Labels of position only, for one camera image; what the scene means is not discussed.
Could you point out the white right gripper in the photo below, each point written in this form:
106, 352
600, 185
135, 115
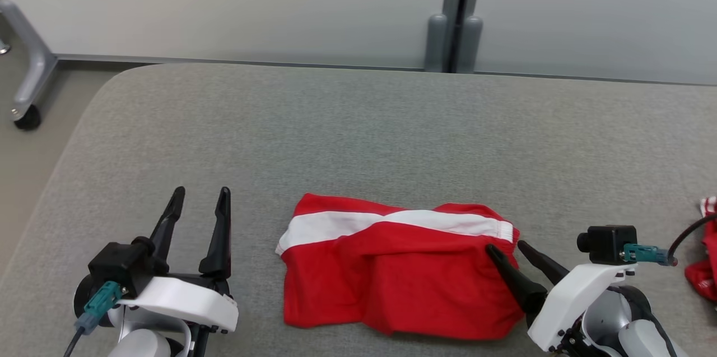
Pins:
571, 301

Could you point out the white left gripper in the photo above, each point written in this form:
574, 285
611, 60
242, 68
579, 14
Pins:
185, 301

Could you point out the red shorts with white stripe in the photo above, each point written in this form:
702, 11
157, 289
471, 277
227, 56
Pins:
392, 273

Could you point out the red shorts with logo patch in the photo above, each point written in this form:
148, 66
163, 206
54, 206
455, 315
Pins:
708, 267

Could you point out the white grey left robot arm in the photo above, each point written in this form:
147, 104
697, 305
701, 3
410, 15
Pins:
140, 346

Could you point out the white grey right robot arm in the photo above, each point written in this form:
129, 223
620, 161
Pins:
633, 340

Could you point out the white partition panel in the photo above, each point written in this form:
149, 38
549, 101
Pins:
605, 9
224, 4

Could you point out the grey partition foot with caster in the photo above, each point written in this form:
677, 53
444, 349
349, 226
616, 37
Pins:
31, 65

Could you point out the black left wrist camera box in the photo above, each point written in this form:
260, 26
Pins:
120, 267

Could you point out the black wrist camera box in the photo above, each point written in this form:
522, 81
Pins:
120, 267
608, 245

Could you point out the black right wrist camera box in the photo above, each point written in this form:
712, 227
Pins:
608, 245

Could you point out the grey partition joint post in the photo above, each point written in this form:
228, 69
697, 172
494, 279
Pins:
454, 9

